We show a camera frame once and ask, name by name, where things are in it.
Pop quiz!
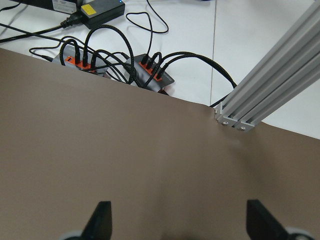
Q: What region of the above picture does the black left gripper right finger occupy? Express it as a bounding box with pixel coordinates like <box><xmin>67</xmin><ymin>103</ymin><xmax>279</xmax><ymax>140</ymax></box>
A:
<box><xmin>246</xmin><ymin>199</ymin><xmax>292</xmax><ymax>240</ymax></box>

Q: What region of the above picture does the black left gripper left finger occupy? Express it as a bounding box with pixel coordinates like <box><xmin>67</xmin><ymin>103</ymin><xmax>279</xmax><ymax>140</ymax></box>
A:
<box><xmin>80</xmin><ymin>201</ymin><xmax>112</xmax><ymax>240</ymax></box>

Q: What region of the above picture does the grey orange usb hub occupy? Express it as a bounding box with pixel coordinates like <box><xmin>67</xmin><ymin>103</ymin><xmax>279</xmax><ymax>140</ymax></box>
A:
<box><xmin>124</xmin><ymin>53</ymin><xmax>175</xmax><ymax>93</ymax></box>
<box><xmin>52</xmin><ymin>45</ymin><xmax>109</xmax><ymax>77</ymax></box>

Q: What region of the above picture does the black power adapter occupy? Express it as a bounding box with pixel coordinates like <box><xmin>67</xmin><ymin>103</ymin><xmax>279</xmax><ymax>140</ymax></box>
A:
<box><xmin>80</xmin><ymin>0</ymin><xmax>125</xmax><ymax>29</ymax></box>

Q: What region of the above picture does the aluminium frame post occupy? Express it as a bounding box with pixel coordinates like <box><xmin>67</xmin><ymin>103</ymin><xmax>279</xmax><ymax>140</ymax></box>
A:
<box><xmin>215</xmin><ymin>0</ymin><xmax>320</xmax><ymax>132</ymax></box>

